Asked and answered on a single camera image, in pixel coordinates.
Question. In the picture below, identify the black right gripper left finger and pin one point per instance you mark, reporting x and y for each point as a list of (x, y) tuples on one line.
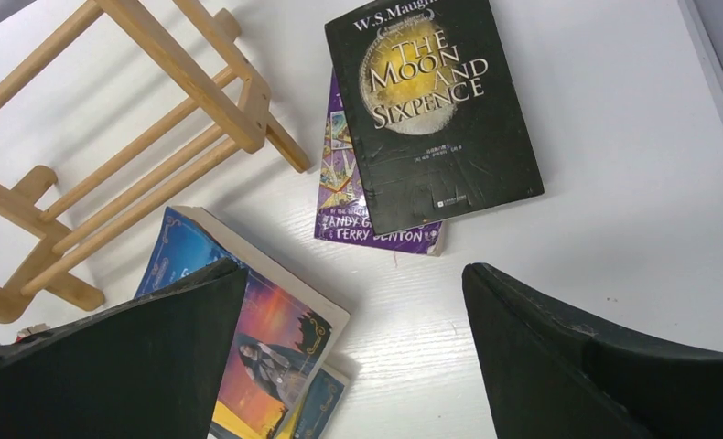
[(149, 368)]

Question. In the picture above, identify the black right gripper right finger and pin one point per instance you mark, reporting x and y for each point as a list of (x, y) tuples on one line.
[(552, 370)]

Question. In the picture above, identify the blue Jane Eyre book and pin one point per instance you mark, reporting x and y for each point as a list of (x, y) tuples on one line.
[(284, 332)]

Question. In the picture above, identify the dark blue bottom book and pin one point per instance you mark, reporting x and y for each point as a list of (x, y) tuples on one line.
[(315, 411)]

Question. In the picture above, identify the purple Treehouse book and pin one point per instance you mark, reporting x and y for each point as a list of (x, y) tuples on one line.
[(342, 214)]

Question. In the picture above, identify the black Moon and Sixpence book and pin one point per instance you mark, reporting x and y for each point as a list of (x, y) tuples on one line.
[(432, 111)]

